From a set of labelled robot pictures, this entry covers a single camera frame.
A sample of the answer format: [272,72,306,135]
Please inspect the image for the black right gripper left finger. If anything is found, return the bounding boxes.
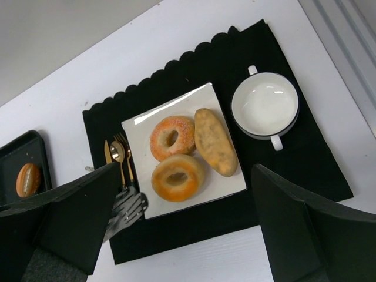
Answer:
[1,163,121,281]

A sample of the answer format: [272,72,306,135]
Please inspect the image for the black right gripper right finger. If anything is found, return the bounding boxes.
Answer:
[251,164,375,281]

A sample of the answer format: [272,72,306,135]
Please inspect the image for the metal tongs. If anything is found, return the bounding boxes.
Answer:
[102,186,149,243]

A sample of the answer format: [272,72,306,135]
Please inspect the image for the glazed ring donut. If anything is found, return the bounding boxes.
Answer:
[150,116,195,162]
[151,154,205,202]

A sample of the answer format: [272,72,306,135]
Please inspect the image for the long golden bread loaf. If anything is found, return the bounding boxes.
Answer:
[194,108,237,177]

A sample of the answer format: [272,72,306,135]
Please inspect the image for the orange glazed bread roll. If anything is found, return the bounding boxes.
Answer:
[16,163,41,197]

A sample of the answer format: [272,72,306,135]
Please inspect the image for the gold knife green handle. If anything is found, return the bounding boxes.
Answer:
[104,140,112,164]

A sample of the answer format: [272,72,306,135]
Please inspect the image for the gold spoon green handle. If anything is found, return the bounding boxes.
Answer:
[110,140,126,188]

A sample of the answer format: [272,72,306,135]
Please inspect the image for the gold fork green handle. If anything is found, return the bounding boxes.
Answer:
[114,133,136,186]

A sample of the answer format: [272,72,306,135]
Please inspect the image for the white cup with handle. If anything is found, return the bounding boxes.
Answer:
[231,65,300,151]

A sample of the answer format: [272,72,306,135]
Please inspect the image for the metal rail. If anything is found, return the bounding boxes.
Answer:
[300,1,375,131]

